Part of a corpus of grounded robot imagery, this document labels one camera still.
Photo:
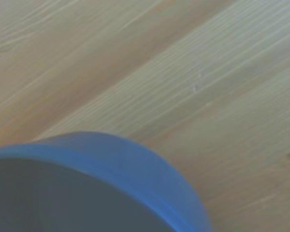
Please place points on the blue bowl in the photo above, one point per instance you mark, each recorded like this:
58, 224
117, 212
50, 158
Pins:
125, 159

